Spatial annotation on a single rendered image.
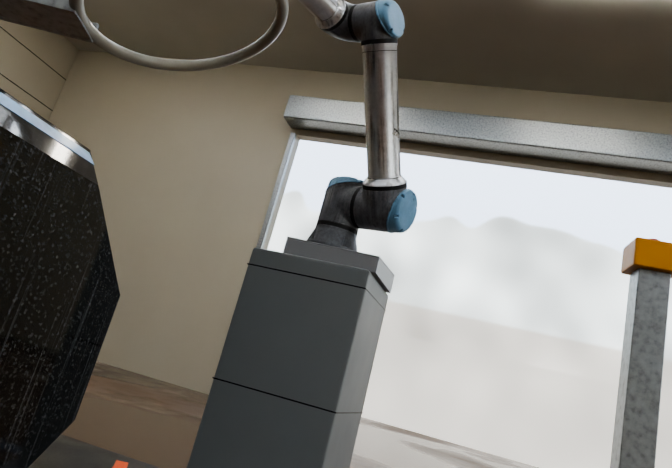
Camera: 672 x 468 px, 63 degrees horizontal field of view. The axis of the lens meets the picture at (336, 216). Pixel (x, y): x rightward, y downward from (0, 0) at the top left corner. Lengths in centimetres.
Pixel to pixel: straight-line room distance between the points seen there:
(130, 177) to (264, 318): 585
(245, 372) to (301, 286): 31
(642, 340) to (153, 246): 593
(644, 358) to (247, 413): 110
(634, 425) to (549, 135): 459
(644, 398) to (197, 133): 630
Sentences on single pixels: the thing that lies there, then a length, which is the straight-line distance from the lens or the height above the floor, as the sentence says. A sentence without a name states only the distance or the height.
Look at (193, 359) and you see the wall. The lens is 636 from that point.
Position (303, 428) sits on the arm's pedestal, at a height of 36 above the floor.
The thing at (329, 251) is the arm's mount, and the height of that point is 89.
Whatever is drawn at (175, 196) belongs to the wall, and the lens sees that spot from 700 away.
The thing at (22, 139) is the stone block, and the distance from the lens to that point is 114.
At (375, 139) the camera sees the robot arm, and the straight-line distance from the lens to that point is 179.
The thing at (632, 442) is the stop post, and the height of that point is 55.
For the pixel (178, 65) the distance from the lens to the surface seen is 159.
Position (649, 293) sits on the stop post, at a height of 93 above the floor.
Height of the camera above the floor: 52
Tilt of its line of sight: 16 degrees up
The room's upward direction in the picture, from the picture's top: 15 degrees clockwise
